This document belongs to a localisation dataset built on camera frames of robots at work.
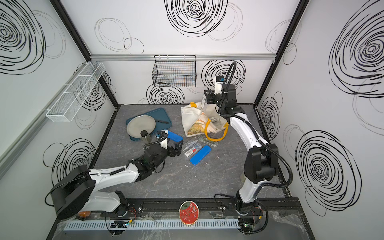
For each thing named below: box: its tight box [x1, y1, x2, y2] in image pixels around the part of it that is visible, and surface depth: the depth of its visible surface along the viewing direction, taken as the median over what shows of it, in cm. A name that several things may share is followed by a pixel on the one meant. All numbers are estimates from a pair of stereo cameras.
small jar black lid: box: [140, 130, 152, 144], surface depth 93 cm
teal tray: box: [129, 135, 142, 141], surface depth 101 cm
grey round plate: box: [126, 115, 156, 138], surface depth 109 cm
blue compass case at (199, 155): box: [189, 145, 212, 166], surface depth 93 cm
